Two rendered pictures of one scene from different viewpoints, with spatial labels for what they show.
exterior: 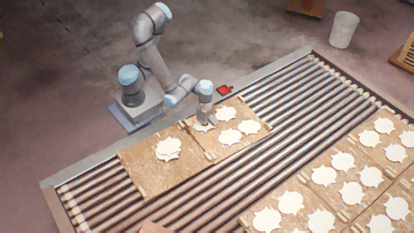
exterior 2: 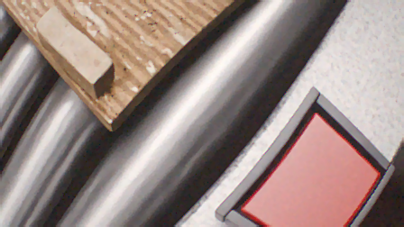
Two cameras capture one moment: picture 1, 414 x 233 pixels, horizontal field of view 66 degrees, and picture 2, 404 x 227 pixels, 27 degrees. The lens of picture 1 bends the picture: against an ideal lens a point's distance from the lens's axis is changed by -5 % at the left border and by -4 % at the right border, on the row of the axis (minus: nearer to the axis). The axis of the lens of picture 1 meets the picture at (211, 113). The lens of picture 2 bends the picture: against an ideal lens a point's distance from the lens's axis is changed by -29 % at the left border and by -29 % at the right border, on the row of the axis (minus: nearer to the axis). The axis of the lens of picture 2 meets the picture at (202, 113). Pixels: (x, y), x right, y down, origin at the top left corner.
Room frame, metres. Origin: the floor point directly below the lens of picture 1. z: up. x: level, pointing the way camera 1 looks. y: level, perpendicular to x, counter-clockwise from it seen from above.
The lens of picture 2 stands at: (1.67, -0.15, 1.41)
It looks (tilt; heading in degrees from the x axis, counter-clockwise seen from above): 73 degrees down; 170
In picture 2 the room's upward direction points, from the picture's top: 3 degrees counter-clockwise
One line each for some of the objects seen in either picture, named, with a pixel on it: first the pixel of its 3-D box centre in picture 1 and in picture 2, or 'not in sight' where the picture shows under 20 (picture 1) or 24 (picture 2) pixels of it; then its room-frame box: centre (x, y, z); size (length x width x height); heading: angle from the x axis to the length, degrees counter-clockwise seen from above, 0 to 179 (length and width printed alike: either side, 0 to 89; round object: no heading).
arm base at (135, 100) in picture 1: (132, 93); not in sight; (1.43, 0.48, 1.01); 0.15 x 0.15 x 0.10
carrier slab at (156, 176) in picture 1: (163, 158); not in sight; (1.02, 0.24, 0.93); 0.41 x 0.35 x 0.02; 127
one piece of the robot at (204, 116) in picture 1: (208, 113); not in sight; (1.25, 0.02, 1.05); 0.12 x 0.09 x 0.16; 56
